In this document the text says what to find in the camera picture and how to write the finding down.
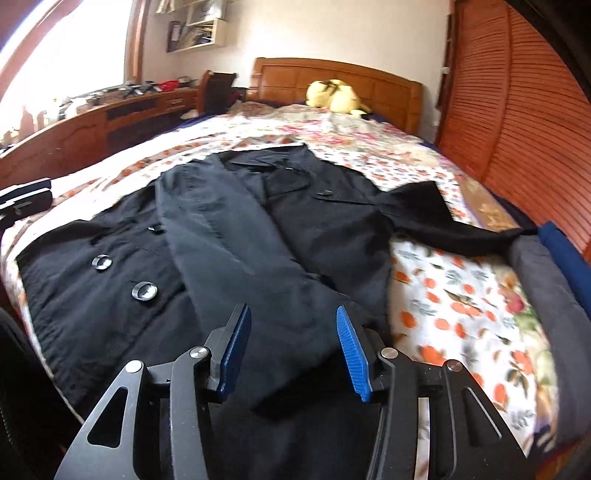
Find wooden louvered wardrobe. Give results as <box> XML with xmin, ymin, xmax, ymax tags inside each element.
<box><xmin>434</xmin><ymin>0</ymin><xmax>591</xmax><ymax>259</ymax></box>

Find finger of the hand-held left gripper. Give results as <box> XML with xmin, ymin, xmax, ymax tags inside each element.
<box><xmin>0</xmin><ymin>178</ymin><xmax>52</xmax><ymax>197</ymax></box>
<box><xmin>0</xmin><ymin>191</ymin><xmax>51</xmax><ymax>232</ymax></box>

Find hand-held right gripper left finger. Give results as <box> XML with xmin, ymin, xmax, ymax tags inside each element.
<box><xmin>53</xmin><ymin>303</ymin><xmax>252</xmax><ymax>480</ymax></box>

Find golden patterned blanket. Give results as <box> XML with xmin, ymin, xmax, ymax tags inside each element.
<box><xmin>462</xmin><ymin>185</ymin><xmax>525</xmax><ymax>232</ymax></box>

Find black trousers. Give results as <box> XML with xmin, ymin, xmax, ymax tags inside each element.
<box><xmin>16</xmin><ymin>143</ymin><xmax>539</xmax><ymax>480</ymax></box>

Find floral orange print bedsheet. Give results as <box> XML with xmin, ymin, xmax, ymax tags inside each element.
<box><xmin>0</xmin><ymin>99</ymin><xmax>561</xmax><ymax>480</ymax></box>

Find wooden bed headboard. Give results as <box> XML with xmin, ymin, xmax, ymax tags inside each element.
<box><xmin>249</xmin><ymin>58</ymin><xmax>423</xmax><ymax>137</ymax></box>

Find yellow plush toy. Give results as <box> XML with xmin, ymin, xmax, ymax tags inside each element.
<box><xmin>306</xmin><ymin>79</ymin><xmax>372</xmax><ymax>116</ymax></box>

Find person's dark clothing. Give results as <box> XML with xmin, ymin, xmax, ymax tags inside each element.
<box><xmin>0</xmin><ymin>307</ymin><xmax>28</xmax><ymax>480</ymax></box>

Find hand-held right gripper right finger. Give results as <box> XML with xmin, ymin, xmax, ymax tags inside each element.
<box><xmin>336</xmin><ymin>305</ymin><xmax>532</xmax><ymax>480</ymax></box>

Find grey folded cloth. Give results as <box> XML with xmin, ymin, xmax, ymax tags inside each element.
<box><xmin>508</xmin><ymin>235</ymin><xmax>591</xmax><ymax>416</ymax></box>

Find wooden desk cabinet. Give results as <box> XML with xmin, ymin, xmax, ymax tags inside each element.
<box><xmin>0</xmin><ymin>85</ymin><xmax>204</xmax><ymax>190</ymax></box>

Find bright window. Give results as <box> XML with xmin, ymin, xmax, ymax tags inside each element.
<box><xmin>0</xmin><ymin>0</ymin><xmax>134</xmax><ymax>139</ymax></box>

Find wooden chair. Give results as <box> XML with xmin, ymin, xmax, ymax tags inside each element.
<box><xmin>198</xmin><ymin>70</ymin><xmax>245</xmax><ymax>116</ymax></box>

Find blue folded cloth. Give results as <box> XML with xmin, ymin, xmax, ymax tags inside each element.
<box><xmin>538</xmin><ymin>222</ymin><xmax>591</xmax><ymax>296</ymax></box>

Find white wall shelf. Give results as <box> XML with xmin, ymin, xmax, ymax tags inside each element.
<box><xmin>154</xmin><ymin>0</ymin><xmax>232</xmax><ymax>52</ymax></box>

